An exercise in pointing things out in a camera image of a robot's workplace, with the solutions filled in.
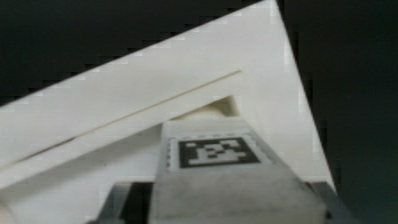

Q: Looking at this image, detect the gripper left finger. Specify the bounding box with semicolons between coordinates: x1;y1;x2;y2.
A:
87;182;153;224

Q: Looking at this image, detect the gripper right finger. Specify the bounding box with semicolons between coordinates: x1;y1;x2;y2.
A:
308;182;361;224

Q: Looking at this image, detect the white leg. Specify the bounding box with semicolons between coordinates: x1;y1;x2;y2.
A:
148;118;329;224

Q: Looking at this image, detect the white square tabletop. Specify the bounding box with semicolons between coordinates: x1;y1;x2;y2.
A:
0;73;242;224

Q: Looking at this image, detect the white U-shaped fence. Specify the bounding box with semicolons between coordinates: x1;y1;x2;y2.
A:
0;0;331;189

